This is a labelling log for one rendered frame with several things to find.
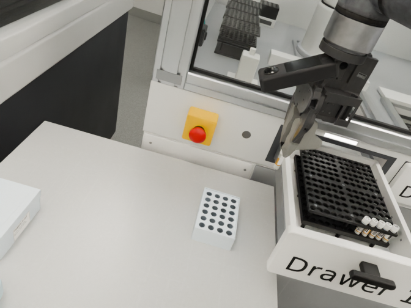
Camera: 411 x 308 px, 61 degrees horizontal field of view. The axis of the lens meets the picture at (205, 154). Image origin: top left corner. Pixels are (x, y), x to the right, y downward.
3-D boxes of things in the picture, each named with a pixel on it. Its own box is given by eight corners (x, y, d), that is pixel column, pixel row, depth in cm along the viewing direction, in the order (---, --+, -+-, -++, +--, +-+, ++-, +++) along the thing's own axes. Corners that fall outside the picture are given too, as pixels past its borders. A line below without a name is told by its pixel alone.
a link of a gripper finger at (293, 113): (306, 157, 65) (328, 117, 60) (276, 151, 64) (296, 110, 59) (303, 146, 68) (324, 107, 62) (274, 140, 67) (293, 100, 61)
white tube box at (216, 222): (229, 250, 70) (235, 239, 68) (190, 239, 70) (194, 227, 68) (235, 208, 80) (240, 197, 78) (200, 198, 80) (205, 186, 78)
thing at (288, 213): (411, 297, 63) (432, 279, 59) (277, 260, 62) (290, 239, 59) (362, 166, 95) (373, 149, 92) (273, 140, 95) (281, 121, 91)
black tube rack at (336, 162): (380, 255, 69) (398, 234, 65) (296, 231, 69) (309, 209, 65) (356, 184, 87) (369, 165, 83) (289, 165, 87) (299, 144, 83)
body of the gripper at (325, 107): (345, 132, 57) (385, 63, 50) (296, 121, 55) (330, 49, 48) (331, 109, 63) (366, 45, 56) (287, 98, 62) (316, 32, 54)
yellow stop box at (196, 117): (209, 148, 83) (217, 124, 79) (180, 140, 83) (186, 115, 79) (211, 137, 87) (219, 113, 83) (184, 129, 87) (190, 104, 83)
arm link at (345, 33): (344, 18, 46) (326, 2, 52) (328, 51, 49) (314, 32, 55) (394, 32, 47) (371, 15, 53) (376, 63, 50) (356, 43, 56)
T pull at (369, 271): (393, 292, 54) (398, 287, 54) (348, 279, 54) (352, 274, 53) (386, 272, 57) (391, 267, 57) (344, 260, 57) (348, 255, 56)
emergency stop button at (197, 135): (203, 146, 80) (207, 132, 78) (186, 142, 80) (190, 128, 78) (205, 139, 83) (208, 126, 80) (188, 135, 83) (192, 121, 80)
